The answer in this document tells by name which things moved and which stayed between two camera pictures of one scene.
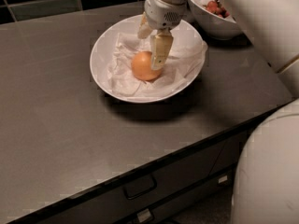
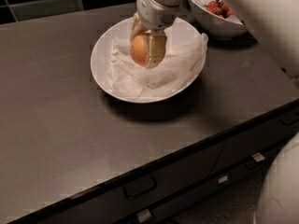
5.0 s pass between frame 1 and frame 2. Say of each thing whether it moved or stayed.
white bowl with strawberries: stayed
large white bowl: stayed
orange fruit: moved
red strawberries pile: stayed
